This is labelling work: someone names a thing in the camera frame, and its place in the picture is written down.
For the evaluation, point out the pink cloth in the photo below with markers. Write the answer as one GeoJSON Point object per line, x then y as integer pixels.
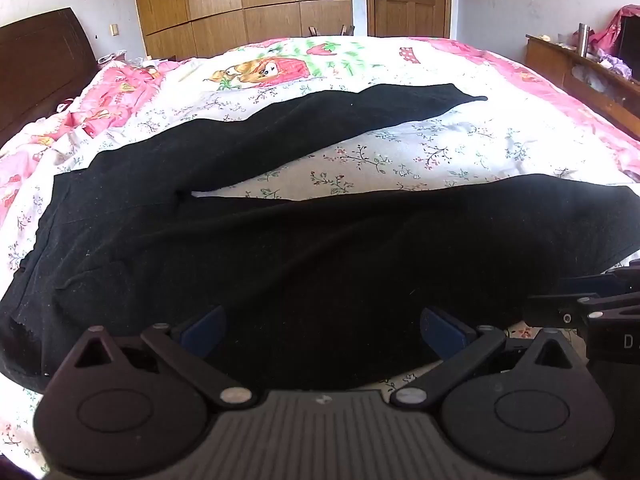
{"type": "Point", "coordinates": [610, 30]}

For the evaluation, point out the wooden wardrobe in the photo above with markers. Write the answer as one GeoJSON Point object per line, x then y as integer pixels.
{"type": "Point", "coordinates": [225, 0]}

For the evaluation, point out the wooden chair post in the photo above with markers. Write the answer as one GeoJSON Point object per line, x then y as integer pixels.
{"type": "Point", "coordinates": [313, 30]}
{"type": "Point", "coordinates": [347, 29]}

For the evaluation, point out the wooden side cabinet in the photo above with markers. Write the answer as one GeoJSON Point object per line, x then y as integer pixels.
{"type": "Point", "coordinates": [550, 65]}

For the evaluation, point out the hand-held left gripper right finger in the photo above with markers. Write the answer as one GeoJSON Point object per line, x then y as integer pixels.
{"type": "Point", "coordinates": [442, 332]}

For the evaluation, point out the white bedside clutter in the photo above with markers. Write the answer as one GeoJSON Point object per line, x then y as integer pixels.
{"type": "Point", "coordinates": [111, 57]}

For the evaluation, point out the floral printed quilt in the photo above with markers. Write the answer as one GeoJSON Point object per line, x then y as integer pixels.
{"type": "Point", "coordinates": [400, 160]}

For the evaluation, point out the black pants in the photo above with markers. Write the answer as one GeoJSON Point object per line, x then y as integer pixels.
{"type": "Point", "coordinates": [250, 260]}

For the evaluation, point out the white plastic bag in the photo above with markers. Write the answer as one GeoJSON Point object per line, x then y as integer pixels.
{"type": "Point", "coordinates": [592, 77]}

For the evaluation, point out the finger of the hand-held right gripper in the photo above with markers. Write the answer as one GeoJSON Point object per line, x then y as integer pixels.
{"type": "Point", "coordinates": [595, 285]}
{"type": "Point", "coordinates": [550, 312]}

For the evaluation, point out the lilac cloth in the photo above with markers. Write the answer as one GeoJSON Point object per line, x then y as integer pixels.
{"type": "Point", "coordinates": [617, 63]}

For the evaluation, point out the dark wooden headboard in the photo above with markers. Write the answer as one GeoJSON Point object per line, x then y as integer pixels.
{"type": "Point", "coordinates": [40, 70]}

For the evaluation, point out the beige wall switch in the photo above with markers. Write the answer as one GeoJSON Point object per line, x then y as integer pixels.
{"type": "Point", "coordinates": [115, 30]}

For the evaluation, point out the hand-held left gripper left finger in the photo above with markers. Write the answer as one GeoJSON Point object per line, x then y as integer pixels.
{"type": "Point", "coordinates": [207, 330]}

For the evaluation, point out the black television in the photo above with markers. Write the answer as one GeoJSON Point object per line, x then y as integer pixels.
{"type": "Point", "coordinates": [631, 45]}

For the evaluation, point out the metal flask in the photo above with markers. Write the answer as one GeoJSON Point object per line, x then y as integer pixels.
{"type": "Point", "coordinates": [584, 40]}

